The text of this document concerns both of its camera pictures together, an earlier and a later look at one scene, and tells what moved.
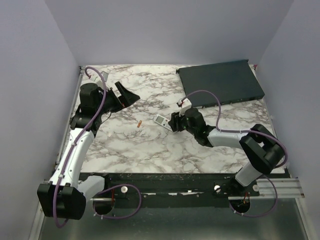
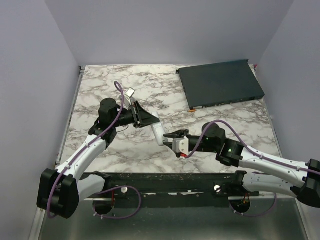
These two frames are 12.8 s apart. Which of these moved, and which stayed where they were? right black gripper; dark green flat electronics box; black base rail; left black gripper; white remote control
Moved: white remote control; left black gripper; right black gripper
Stayed: dark green flat electronics box; black base rail
